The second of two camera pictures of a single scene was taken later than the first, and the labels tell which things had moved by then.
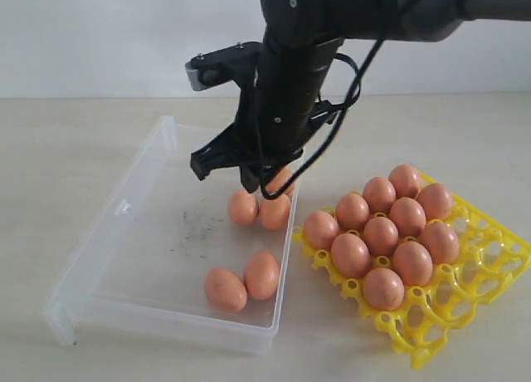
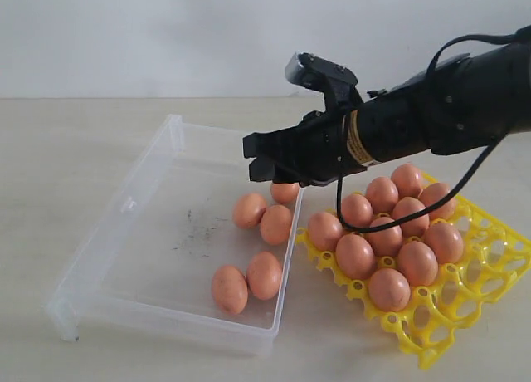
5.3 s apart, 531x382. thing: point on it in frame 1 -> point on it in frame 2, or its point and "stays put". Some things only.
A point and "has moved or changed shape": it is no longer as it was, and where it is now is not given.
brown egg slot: x=352 y=212 stays put
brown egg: x=383 y=289 has moved or changed shape
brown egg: x=408 y=216 stays put
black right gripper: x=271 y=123 -> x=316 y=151
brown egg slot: x=380 y=193 stays put
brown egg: x=436 y=200 stays put
